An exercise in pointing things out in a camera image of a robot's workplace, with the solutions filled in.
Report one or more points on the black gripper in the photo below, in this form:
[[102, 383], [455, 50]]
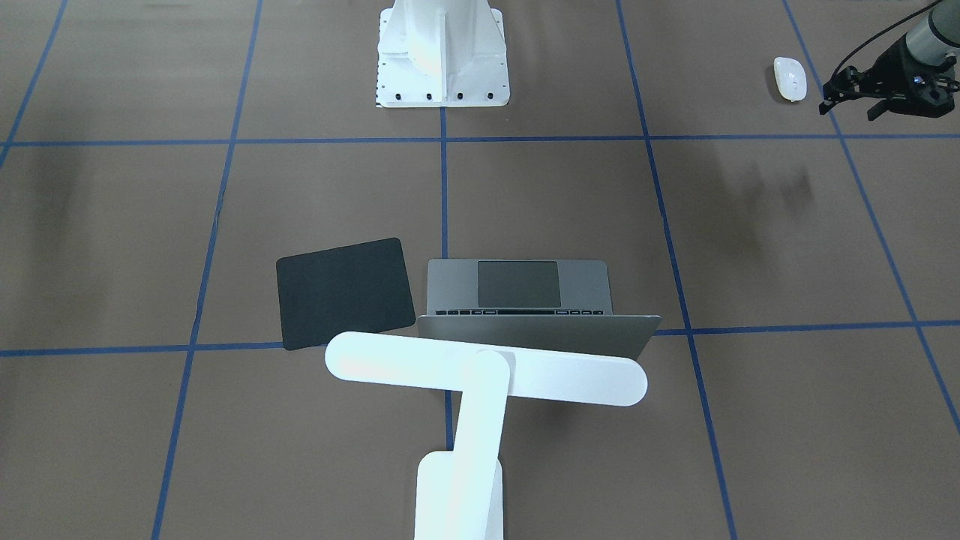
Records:
[[890, 66]]

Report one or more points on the white computer mouse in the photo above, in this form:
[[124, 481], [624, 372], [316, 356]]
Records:
[[790, 79]]

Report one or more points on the grey laptop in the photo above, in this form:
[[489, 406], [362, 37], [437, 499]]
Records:
[[548, 304]]

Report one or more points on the black mouse pad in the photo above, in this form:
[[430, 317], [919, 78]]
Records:
[[361, 287]]

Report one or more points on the white desk lamp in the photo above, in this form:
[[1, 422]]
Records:
[[460, 492]]

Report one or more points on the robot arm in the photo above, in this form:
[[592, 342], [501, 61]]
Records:
[[941, 21]]

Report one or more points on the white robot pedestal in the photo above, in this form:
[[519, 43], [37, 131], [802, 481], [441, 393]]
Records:
[[442, 54]]

